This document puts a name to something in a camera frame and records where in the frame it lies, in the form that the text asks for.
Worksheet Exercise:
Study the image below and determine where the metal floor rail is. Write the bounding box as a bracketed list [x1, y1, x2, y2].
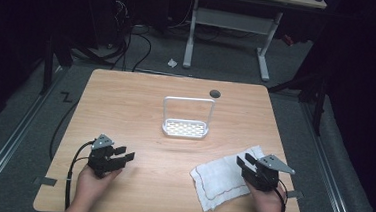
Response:
[293, 102, 365, 212]
[0, 62, 70, 212]

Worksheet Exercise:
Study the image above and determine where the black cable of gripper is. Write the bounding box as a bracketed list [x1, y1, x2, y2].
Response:
[271, 178, 290, 212]
[63, 139, 95, 212]

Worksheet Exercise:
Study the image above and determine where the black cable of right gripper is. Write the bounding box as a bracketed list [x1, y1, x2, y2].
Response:
[271, 178, 290, 212]

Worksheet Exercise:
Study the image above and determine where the white-legged desk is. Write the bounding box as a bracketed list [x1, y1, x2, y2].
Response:
[164, 0, 328, 86]

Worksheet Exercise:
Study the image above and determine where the white cloth with red stitching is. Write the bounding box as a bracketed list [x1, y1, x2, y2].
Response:
[187, 139, 267, 212]

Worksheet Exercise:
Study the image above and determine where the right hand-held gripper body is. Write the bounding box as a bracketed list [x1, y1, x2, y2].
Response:
[239, 152, 297, 195]

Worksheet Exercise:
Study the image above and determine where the bundle of black cables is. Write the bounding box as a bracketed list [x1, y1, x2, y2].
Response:
[67, 0, 156, 74]

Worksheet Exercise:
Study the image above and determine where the person's right hand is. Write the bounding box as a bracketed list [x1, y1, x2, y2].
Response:
[242, 179, 288, 212]

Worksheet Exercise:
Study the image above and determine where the person's left hand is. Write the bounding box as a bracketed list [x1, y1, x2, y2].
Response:
[75, 163, 124, 212]

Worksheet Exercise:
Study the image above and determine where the black metal stand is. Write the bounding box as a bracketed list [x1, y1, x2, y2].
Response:
[39, 34, 77, 98]
[264, 68, 330, 138]

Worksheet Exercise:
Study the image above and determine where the black tape mark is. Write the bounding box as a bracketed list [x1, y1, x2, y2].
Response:
[59, 91, 75, 104]

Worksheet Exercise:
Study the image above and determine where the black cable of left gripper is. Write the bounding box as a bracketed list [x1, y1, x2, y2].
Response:
[63, 139, 95, 212]

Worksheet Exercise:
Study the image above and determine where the black cable on floor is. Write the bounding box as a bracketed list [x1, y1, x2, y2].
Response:
[48, 99, 80, 163]

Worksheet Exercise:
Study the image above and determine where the white rack with handle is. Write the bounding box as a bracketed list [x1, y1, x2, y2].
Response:
[160, 95, 217, 141]

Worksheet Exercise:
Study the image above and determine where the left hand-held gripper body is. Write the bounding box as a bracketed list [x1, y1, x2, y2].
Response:
[86, 132, 125, 180]

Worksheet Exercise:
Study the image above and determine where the grey tape strip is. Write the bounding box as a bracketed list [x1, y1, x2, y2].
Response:
[32, 175, 59, 188]
[286, 189, 305, 200]

